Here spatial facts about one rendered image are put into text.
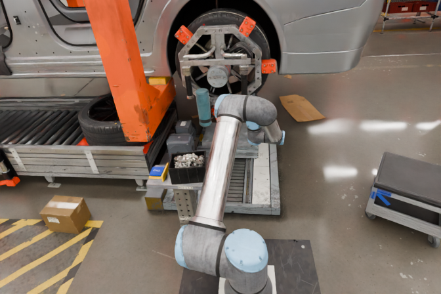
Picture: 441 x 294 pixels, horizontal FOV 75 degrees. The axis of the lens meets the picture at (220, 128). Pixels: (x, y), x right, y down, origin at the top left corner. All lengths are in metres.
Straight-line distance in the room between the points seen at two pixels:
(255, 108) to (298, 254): 0.72
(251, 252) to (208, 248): 0.16
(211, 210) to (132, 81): 0.89
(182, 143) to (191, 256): 1.05
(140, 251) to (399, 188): 1.55
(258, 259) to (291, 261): 0.44
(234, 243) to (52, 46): 2.01
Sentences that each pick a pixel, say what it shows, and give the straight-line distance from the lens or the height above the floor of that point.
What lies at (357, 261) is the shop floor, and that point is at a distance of 1.92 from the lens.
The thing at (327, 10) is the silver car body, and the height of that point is 1.16.
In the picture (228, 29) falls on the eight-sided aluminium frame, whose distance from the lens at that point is 1.85.
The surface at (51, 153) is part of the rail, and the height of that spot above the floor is 0.33.
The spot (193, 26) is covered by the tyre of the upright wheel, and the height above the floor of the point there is 1.11.
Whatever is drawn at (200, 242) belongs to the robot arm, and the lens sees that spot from 1.12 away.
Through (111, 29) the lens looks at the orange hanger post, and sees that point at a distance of 1.63.
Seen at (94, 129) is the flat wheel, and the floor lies 0.48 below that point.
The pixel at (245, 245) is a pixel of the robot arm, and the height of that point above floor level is 0.65.
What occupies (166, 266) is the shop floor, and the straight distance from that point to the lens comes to 1.87.
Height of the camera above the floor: 1.54
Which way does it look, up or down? 33 degrees down
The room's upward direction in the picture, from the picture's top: 5 degrees counter-clockwise
